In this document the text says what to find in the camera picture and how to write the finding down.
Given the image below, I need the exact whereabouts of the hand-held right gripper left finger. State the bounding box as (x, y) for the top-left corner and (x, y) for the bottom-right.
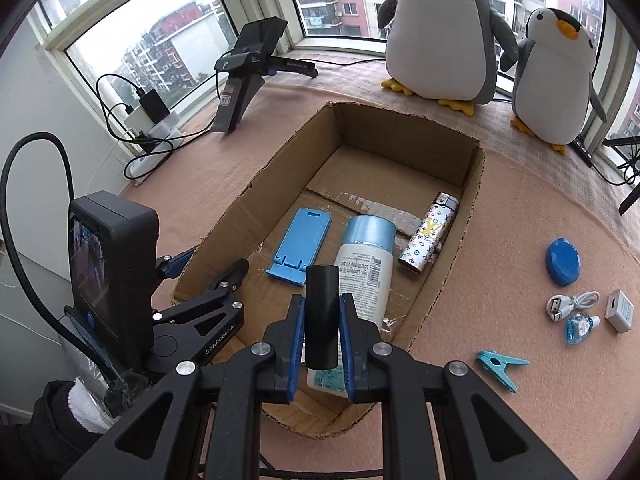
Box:
(60, 294), (307, 480)

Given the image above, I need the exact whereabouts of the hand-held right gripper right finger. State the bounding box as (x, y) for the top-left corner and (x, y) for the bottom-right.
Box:
(339, 294), (561, 480)

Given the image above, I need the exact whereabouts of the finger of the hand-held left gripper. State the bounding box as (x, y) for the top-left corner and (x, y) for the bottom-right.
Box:
(152, 258), (250, 365)
(154, 247), (198, 281)

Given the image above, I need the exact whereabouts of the black cylinder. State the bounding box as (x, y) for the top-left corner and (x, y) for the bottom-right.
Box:
(305, 264), (342, 370)

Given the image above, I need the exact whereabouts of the white bottle with blue cap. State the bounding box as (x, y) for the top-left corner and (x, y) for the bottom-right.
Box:
(306, 215), (397, 398)

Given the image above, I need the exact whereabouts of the blue phone stand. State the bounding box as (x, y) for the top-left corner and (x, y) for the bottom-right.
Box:
(265, 207), (334, 287)

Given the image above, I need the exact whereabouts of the patterned white lighter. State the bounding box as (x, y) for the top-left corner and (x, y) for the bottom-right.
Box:
(398, 192), (460, 273)

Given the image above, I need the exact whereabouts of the blue clothespin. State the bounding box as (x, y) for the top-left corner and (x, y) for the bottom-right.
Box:
(475, 350), (531, 393)

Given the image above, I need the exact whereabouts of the cardboard box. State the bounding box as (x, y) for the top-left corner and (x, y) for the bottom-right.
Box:
(171, 101), (487, 441)

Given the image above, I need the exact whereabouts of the white USB cable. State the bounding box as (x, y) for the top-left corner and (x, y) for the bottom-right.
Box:
(545, 290), (601, 323)

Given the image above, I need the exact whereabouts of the blue round tape measure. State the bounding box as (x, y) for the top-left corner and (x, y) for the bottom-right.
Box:
(545, 238), (582, 287)

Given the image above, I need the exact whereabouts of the small blue eye drops bottle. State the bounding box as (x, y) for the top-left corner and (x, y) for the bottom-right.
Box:
(565, 312), (601, 346)

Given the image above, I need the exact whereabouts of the white plug adapter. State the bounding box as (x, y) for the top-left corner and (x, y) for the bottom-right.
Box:
(605, 289), (640, 334)

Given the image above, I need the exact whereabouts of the person's left forearm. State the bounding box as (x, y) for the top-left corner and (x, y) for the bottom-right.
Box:
(0, 379), (121, 480)

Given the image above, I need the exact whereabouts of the white power strip with plugs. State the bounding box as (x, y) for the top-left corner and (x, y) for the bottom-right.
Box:
(125, 67), (223, 181)

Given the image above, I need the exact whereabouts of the white charging brick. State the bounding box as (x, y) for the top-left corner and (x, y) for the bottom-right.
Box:
(122, 110), (152, 134)

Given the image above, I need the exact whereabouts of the black device on stand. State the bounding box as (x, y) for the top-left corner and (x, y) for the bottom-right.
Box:
(210, 16), (318, 134)

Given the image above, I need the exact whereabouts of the checked beige cloth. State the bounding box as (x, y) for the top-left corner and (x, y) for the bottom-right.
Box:
(260, 47), (640, 261)

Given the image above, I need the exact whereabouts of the black inline remote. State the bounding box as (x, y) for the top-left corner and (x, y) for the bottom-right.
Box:
(575, 135), (597, 169)

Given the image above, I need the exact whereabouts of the black tripod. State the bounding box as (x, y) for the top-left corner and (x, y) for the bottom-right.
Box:
(602, 132), (640, 217)

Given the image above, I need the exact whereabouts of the large penguin plush toy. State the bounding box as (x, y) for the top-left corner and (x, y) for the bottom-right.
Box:
(377, 0), (519, 118)

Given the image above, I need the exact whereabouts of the small penguin plush toy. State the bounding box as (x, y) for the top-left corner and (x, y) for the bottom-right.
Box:
(500, 7), (608, 156)

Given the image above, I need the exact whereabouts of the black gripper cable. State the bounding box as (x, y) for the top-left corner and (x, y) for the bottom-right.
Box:
(0, 132), (108, 376)

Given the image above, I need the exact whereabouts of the thin black cable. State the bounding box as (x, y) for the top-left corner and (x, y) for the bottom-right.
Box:
(312, 57), (388, 68)

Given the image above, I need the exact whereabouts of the white window frame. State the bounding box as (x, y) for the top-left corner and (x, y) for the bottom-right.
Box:
(25, 0), (640, 161)

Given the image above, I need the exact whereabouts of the black ring light cable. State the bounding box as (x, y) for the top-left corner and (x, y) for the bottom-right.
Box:
(592, 147), (640, 186)

